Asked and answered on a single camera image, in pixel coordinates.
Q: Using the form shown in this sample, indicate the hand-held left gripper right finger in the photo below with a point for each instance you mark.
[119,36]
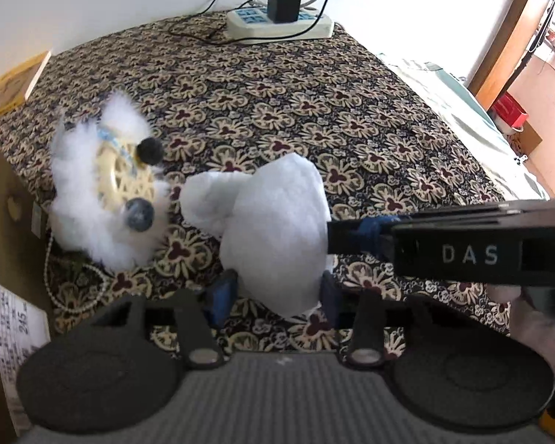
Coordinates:
[329,300]

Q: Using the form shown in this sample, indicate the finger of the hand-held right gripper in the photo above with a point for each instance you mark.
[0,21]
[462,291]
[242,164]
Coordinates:
[347,236]

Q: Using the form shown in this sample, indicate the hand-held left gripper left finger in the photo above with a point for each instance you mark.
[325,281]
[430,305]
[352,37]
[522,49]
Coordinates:
[223,296]

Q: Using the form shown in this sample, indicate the white cotton stuffing piece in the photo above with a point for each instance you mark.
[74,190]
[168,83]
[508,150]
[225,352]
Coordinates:
[277,222]

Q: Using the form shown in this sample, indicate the brown cardboard box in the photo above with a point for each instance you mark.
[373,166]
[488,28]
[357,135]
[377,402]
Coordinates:
[0,240]

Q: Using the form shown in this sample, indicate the person's pink fleece clothing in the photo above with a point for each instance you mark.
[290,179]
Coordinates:
[536,328]

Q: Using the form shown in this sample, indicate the small cardboard box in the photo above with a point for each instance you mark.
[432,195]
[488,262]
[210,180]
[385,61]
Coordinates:
[527,141]

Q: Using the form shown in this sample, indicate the grey green bed sheet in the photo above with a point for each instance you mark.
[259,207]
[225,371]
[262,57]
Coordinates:
[467,115]

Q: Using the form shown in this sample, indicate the floral patterned bedspread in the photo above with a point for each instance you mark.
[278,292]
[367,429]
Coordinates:
[282,101]

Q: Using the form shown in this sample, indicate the red box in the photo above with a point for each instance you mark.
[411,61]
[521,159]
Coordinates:
[508,108]

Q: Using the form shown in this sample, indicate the white fluffy woven bag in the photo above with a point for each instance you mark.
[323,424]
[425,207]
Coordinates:
[74,185]

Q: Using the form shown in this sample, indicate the white power strip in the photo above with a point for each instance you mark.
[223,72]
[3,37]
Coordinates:
[305,27]

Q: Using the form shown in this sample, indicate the black charger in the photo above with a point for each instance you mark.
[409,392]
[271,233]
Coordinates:
[284,0]

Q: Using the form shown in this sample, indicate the orange book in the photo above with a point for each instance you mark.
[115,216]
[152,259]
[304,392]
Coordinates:
[9,85]

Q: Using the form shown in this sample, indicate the wooden door frame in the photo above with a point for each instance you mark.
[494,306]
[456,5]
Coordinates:
[504,41]

